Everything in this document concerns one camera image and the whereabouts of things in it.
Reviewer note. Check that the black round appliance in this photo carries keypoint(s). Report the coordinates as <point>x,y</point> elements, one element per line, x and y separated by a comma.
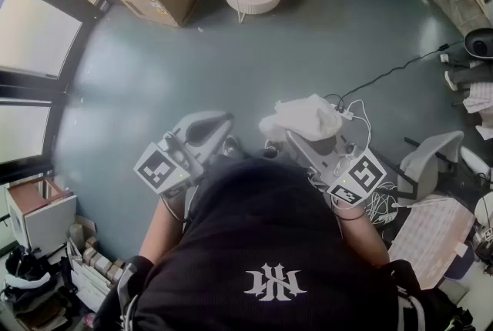
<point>479,42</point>

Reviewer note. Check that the person's shoe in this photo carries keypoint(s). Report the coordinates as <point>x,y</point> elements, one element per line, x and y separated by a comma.
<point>231,146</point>
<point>271,148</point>

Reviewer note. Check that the white power strip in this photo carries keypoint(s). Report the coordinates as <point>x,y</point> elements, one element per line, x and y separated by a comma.
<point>344,114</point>

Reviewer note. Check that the pink patterned board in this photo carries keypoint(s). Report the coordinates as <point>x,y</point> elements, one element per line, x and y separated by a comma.
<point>431,241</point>

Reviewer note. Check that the person's left forearm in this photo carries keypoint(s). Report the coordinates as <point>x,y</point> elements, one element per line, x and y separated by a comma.
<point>163,233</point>

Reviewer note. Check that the person's right forearm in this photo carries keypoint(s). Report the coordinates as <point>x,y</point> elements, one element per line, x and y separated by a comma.
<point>364,241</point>

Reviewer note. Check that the checked cloth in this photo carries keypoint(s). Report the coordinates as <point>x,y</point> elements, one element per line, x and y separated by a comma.
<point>479,98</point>

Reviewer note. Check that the person's black shirt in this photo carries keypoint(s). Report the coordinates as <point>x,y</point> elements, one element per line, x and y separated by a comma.
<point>262,245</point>

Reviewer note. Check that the black wrist band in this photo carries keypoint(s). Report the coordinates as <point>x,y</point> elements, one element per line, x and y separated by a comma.
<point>348,218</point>

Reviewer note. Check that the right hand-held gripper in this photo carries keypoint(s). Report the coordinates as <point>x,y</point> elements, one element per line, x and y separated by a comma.
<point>362,173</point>

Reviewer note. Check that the grey office chair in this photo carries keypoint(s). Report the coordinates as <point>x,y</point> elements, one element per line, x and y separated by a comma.
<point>423,164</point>

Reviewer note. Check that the person's right shoe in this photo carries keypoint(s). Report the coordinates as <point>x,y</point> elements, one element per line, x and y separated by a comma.
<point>271,148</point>

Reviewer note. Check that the white fluffy cloth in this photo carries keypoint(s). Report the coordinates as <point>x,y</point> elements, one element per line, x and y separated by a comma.
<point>304,116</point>

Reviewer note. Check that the stack of small boxes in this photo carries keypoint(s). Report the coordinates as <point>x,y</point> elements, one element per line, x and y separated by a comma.
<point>96,271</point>

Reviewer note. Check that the black bag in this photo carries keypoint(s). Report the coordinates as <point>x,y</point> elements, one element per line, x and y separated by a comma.
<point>27,275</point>

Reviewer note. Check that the white drawer cabinet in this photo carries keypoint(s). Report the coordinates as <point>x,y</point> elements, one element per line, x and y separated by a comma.
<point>46,218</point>

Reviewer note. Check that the person's left shoe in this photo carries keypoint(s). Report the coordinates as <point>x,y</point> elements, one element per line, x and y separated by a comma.
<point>231,146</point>

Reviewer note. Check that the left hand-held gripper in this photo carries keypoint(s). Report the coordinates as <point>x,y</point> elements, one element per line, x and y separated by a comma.
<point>158,168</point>

